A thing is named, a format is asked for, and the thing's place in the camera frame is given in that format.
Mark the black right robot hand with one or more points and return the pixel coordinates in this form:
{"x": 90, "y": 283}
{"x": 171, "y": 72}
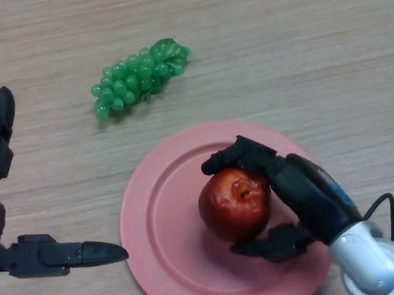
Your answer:
{"x": 306, "y": 189}

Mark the red apple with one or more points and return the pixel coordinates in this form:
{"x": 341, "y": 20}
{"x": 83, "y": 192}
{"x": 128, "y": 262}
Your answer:
{"x": 229, "y": 206}

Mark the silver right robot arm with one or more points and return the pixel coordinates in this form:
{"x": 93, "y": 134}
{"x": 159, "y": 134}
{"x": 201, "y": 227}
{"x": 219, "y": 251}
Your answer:
{"x": 372, "y": 266}

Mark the pink round plate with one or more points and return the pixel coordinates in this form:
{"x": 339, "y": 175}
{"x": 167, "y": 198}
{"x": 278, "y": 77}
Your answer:
{"x": 174, "y": 234}

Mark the green plastic grape bunch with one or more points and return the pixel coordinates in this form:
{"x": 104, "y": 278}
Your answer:
{"x": 126, "y": 83}

